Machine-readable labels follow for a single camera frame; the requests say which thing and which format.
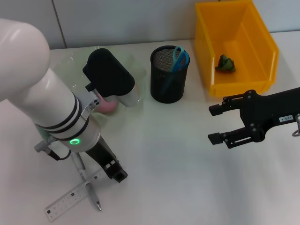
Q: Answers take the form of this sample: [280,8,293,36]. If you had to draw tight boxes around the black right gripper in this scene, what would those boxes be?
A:
[208,87,300,150]

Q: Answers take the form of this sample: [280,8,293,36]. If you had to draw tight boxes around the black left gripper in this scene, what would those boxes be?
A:
[84,135,129,183]

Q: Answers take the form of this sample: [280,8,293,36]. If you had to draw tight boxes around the clear plastic ruler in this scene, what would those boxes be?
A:
[45,168,111,222]

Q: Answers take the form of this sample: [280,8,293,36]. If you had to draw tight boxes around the green plastic wrapper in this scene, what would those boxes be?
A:
[215,53,237,74]

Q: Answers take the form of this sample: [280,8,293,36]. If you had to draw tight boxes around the pink toy peach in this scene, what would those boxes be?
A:
[97,92,118,114]

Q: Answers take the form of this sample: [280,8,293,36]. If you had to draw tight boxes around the blue capped scissors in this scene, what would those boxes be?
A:
[160,46,190,94]

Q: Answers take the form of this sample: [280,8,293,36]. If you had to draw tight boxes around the grey ballpoint pen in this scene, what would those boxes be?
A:
[70,152,103,212]

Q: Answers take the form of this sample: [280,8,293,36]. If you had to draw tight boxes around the black mesh pen holder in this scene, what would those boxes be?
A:
[150,45,190,104]

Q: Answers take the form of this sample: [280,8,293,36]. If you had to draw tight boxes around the green translucent glass fruit plate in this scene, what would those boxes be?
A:
[49,46,147,118]

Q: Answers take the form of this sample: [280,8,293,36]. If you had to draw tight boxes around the yellow plastic bin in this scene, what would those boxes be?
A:
[195,0,280,97]

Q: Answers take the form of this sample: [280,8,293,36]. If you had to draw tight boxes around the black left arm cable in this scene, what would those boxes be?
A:
[34,138,72,161]

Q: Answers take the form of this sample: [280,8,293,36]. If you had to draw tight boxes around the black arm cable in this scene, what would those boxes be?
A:
[292,113,300,137]
[34,138,72,161]

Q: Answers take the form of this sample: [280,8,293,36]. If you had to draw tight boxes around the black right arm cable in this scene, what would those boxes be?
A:
[292,113,300,137]

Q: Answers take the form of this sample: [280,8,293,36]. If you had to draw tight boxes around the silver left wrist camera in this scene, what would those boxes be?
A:
[82,48,139,108]

